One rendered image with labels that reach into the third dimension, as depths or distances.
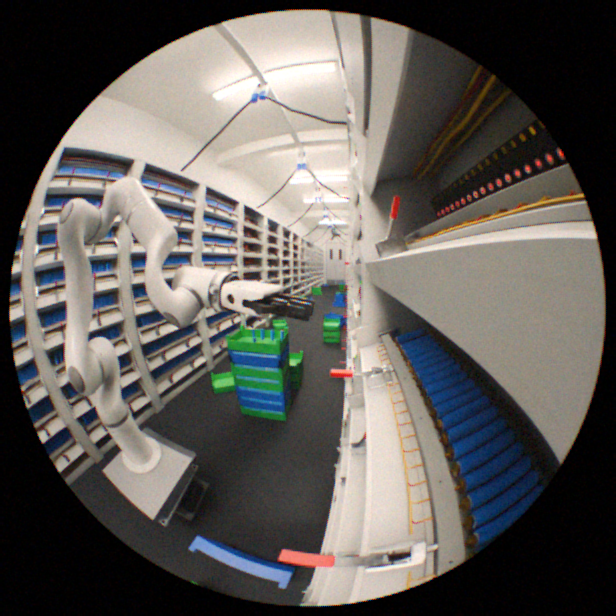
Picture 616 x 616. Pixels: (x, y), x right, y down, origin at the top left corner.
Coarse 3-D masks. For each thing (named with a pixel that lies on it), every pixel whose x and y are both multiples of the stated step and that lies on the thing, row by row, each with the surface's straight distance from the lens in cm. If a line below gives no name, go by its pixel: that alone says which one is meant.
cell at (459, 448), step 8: (496, 424) 22; (504, 424) 22; (480, 432) 21; (488, 432) 21; (496, 432) 22; (464, 440) 20; (472, 440) 20; (480, 440) 21; (488, 440) 22; (456, 448) 20; (464, 448) 20; (472, 448) 21; (456, 456) 20
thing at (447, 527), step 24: (384, 336) 42; (408, 384) 26; (408, 408) 24; (432, 432) 20; (432, 456) 19; (408, 480) 20; (432, 480) 18; (432, 504) 18; (456, 504) 17; (456, 528) 17; (456, 552) 17; (408, 576) 18; (432, 576) 18
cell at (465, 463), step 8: (504, 432) 22; (512, 432) 22; (496, 440) 21; (504, 440) 21; (512, 440) 22; (480, 448) 20; (488, 448) 20; (496, 448) 21; (504, 448) 21; (464, 456) 20; (472, 456) 20; (480, 456) 20; (488, 456) 20; (464, 464) 19; (472, 464) 19; (480, 464) 20; (464, 472) 19
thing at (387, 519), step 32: (384, 320) 44; (416, 320) 46; (448, 352) 36; (416, 384) 30; (480, 384) 29; (384, 416) 26; (384, 448) 23; (384, 480) 21; (416, 480) 20; (544, 480) 24; (384, 512) 20; (416, 512) 19; (384, 544) 19; (384, 576) 19; (416, 576) 19
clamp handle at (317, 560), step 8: (288, 552) 16; (296, 552) 16; (280, 560) 16; (288, 560) 16; (296, 560) 16; (304, 560) 16; (312, 560) 16; (320, 560) 16; (328, 560) 16; (336, 560) 16; (344, 560) 16; (352, 560) 16; (360, 560) 16; (368, 560) 17; (376, 560) 17; (384, 560) 16
